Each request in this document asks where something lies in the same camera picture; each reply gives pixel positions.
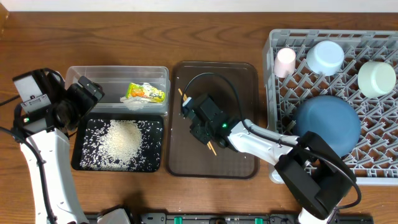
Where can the clear plastic waste bin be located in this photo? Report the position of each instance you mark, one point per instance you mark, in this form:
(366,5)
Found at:
(115,80)

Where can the large dark blue bowl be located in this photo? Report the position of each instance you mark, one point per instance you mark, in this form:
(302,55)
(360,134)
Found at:
(331,118)

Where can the pink plastic cup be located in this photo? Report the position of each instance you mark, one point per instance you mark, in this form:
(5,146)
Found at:
(284,63)

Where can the black plastic tray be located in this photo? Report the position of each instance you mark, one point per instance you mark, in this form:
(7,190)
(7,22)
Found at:
(152,155)

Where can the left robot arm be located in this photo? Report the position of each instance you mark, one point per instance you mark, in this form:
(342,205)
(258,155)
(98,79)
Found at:
(42,123)

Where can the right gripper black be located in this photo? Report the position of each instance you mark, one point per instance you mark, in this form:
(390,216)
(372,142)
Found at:
(198,131)

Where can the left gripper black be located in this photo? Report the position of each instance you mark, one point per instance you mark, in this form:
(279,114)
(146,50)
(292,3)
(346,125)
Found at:
(88,102)

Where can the grey plastic dishwasher rack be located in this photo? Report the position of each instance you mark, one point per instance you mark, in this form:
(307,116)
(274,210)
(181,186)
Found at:
(374,158)

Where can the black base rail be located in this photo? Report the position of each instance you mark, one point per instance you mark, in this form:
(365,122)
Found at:
(122,216)

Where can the wooden chopstick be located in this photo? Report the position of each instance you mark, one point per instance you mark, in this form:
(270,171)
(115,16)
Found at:
(180,91)
(209,143)

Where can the spilled white rice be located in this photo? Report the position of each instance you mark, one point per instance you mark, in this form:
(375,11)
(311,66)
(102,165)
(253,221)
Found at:
(119,144)

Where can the brown plastic serving tray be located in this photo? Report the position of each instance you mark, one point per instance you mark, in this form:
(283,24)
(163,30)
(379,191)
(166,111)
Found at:
(188,157)

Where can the green yellow snack wrapper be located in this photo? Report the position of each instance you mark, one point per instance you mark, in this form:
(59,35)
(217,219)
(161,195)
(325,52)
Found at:
(145,92)

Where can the white paper napkin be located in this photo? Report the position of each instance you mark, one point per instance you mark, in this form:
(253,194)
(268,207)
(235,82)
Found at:
(134,103)

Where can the mint green small bowl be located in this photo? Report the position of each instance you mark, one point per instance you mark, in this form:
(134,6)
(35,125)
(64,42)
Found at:
(376,79)

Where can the light blue small bowl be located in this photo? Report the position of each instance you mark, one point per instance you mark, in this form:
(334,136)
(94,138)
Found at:
(325,58)

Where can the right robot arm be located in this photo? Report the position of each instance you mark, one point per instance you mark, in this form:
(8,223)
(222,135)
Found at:
(315,175)

